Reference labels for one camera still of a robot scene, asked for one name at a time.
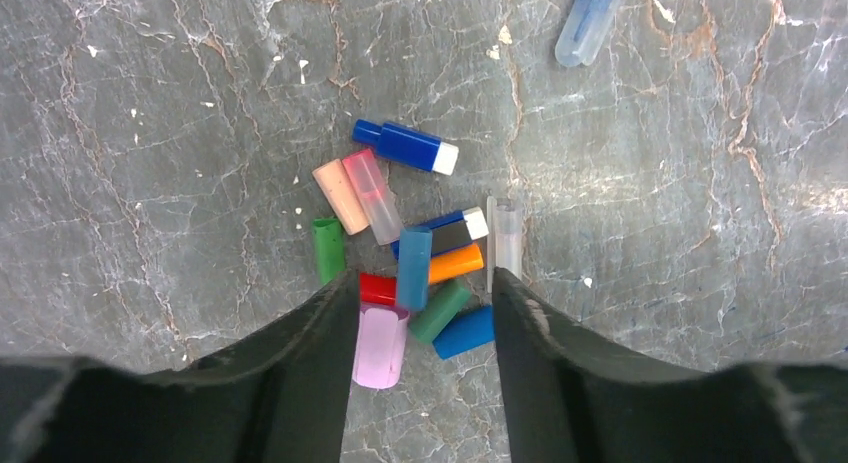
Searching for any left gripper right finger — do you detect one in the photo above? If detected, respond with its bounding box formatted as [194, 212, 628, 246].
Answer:
[492, 268, 847, 462]

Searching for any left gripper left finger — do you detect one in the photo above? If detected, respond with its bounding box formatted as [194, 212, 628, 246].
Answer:
[1, 271, 360, 462]

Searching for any red pen cap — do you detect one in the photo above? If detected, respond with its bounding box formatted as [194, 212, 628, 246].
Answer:
[359, 273, 396, 307]

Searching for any dark green pen cap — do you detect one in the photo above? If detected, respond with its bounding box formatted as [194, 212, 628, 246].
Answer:
[408, 279, 471, 343]

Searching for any orange marker cap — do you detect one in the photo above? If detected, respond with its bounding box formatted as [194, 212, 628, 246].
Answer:
[428, 243, 484, 285]

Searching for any grey clear pen cap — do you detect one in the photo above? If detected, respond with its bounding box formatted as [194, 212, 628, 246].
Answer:
[486, 196, 524, 293]

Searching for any light blue pen cap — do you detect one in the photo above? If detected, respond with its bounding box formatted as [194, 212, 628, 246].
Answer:
[396, 226, 432, 312]

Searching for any dark blue clip cap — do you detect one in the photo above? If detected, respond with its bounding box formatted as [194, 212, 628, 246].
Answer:
[390, 207, 489, 259]

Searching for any pink translucent pen cap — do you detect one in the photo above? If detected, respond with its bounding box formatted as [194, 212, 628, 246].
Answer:
[342, 148, 403, 245]

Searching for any orange pen cap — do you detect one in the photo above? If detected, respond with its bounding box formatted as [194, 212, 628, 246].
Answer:
[312, 159, 369, 235]

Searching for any dark blue white-ended cap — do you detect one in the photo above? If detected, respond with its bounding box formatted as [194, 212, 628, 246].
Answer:
[352, 119, 459, 175]

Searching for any clear capped blue pen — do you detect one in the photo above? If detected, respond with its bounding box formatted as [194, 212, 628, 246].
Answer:
[554, 0, 623, 67]

